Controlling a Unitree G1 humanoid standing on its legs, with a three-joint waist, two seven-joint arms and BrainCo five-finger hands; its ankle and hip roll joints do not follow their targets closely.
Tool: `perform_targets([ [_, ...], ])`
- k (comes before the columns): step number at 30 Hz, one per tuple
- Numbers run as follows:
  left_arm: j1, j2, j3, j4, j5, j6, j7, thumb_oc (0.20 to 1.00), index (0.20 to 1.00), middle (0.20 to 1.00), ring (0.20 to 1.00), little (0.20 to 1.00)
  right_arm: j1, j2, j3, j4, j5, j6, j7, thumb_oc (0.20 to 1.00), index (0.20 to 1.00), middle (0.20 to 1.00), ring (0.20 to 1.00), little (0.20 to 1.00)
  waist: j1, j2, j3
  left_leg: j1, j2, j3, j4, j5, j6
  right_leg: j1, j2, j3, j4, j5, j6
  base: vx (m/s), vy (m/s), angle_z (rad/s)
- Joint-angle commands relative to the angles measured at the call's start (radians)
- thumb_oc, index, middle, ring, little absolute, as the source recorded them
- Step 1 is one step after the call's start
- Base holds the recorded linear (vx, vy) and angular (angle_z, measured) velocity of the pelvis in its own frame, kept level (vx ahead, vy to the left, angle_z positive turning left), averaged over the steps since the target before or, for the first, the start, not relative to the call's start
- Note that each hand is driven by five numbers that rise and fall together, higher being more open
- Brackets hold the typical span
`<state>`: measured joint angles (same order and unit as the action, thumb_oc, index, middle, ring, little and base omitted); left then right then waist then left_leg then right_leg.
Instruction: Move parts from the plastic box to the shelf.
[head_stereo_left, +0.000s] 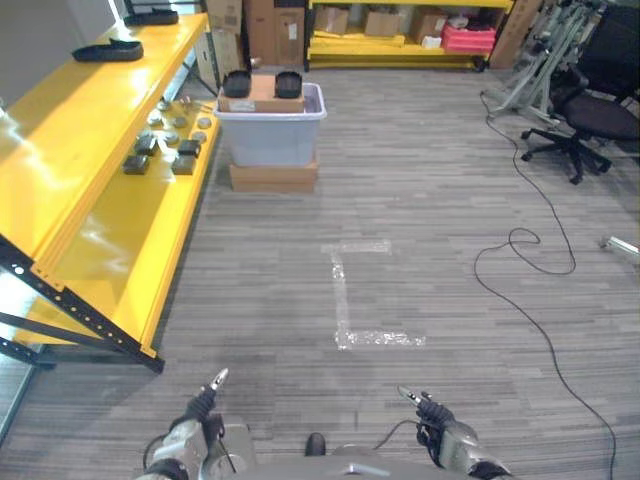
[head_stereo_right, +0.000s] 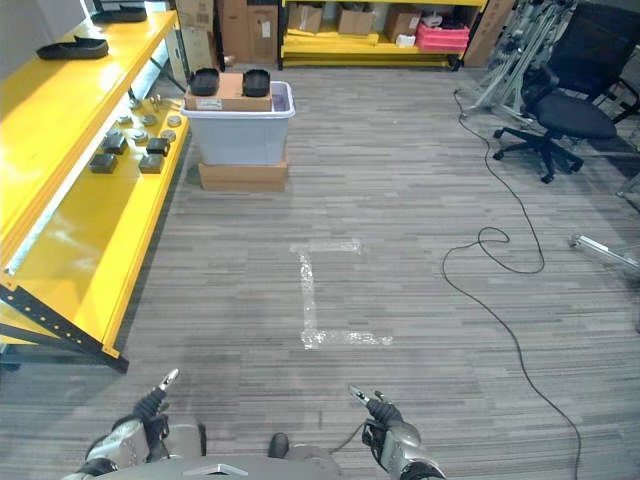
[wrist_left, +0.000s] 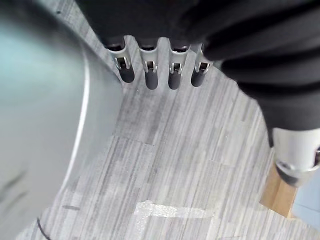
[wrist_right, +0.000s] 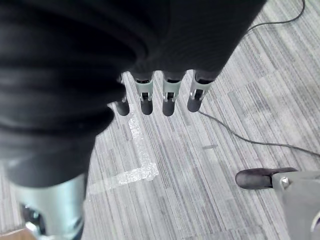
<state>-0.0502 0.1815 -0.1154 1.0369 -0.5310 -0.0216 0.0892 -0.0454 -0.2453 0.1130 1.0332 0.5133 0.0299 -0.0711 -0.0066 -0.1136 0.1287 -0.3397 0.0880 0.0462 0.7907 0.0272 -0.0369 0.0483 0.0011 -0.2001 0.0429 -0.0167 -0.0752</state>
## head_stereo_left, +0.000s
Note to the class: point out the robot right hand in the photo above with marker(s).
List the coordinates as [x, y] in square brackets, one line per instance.
[434, 412]

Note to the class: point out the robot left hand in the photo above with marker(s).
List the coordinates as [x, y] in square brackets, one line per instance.
[202, 402]

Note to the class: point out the robot left silver arm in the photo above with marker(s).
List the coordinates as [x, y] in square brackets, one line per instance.
[177, 445]

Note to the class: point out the robot right silver arm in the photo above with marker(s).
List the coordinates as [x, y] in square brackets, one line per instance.
[462, 447]

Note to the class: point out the flat cardboard box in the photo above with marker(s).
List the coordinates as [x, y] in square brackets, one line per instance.
[274, 179]

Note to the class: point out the grey plastic box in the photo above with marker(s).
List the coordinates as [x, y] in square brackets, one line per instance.
[272, 137]

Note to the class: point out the yellow metal shelf rack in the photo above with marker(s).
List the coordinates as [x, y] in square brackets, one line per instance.
[90, 150]

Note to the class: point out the cardboard box with label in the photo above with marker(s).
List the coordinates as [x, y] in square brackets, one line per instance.
[262, 95]

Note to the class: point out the long yellow storage shelf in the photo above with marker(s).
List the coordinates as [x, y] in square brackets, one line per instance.
[390, 50]

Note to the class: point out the red flat box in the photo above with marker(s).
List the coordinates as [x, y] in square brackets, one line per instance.
[469, 39]

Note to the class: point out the tall brown cardboard box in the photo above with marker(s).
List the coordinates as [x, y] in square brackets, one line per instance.
[275, 32]

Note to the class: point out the cardboard box with print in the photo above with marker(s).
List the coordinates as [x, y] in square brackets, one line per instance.
[225, 15]

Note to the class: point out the small cardboard box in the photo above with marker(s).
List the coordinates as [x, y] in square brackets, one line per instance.
[332, 20]
[382, 23]
[426, 22]

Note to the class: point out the robot silver body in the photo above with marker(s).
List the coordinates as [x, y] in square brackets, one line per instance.
[350, 467]

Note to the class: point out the robot dark foot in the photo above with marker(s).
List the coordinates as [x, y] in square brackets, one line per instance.
[315, 445]

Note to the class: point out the small black block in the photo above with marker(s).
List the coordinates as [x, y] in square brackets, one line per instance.
[189, 148]
[183, 165]
[136, 165]
[146, 144]

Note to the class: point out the silver metal bar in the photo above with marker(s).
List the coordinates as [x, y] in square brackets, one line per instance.
[622, 246]

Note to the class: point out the black office chair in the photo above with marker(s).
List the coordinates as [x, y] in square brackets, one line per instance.
[600, 117]

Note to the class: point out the folded cardboard sheet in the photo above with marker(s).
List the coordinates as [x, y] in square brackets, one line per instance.
[220, 55]

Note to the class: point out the small white packet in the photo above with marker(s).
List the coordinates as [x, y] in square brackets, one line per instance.
[431, 42]

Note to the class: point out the leaning brown cardboard panel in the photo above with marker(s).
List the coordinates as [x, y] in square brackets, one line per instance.
[512, 35]

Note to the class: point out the grey metal stand frame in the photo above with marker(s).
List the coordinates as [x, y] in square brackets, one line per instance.
[540, 75]

